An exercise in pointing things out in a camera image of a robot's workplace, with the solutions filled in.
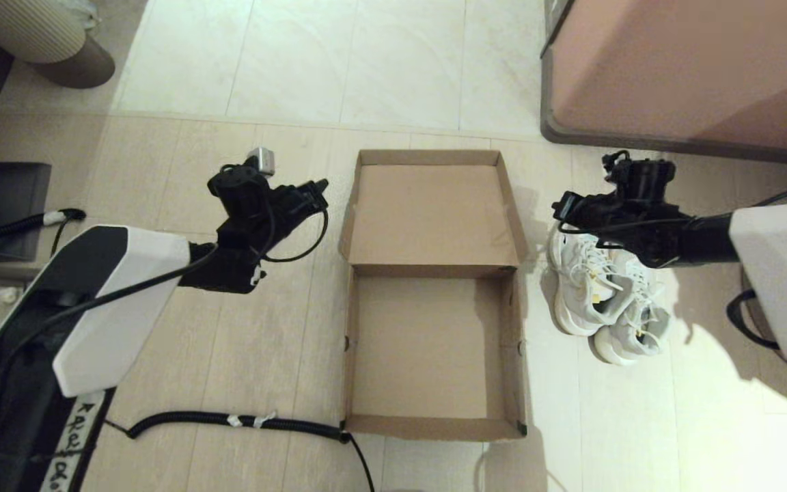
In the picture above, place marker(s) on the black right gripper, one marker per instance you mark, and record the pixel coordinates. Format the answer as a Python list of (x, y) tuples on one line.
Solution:
[(591, 212)]

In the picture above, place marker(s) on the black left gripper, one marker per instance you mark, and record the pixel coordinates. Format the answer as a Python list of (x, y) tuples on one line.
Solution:
[(284, 212)]

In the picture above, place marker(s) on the white lace-up sneaker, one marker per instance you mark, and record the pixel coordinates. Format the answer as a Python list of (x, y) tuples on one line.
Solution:
[(581, 294), (632, 335)]

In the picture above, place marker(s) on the brown cardboard shoe box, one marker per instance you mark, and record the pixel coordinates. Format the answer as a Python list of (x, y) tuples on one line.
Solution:
[(427, 342)]

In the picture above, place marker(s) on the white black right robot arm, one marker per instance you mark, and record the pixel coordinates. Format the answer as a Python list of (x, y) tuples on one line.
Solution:
[(776, 273)]

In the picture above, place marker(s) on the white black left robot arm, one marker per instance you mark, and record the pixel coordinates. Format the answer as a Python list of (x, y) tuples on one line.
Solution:
[(127, 287)]

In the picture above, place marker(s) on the black box device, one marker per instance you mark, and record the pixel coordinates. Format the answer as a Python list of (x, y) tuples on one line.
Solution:
[(4, 184)]

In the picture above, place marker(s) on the pink cabinet with dark plinth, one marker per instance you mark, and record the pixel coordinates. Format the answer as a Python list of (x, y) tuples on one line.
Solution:
[(673, 68)]

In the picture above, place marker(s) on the white crumpled plastic bag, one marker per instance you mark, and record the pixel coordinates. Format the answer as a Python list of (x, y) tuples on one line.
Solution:
[(83, 14)]

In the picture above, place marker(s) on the ribbed beige cylinder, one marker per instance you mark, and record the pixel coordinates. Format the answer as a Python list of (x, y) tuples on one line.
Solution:
[(24, 27)]

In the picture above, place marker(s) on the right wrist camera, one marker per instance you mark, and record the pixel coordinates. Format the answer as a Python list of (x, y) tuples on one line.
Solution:
[(615, 167)]

